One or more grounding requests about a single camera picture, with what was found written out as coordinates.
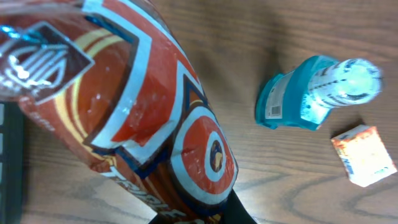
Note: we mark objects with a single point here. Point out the red Top chocolate bar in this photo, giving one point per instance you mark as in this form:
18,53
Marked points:
109,79

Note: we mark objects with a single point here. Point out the small orange snack packet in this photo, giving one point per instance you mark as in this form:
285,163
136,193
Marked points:
364,155

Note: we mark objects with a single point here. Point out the blue mouthwash bottle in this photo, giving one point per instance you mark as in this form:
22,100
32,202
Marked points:
305,97

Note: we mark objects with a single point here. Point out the grey plastic mesh basket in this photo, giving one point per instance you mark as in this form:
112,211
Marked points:
12,138

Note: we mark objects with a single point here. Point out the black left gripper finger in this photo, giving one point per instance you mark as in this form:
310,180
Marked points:
231,208

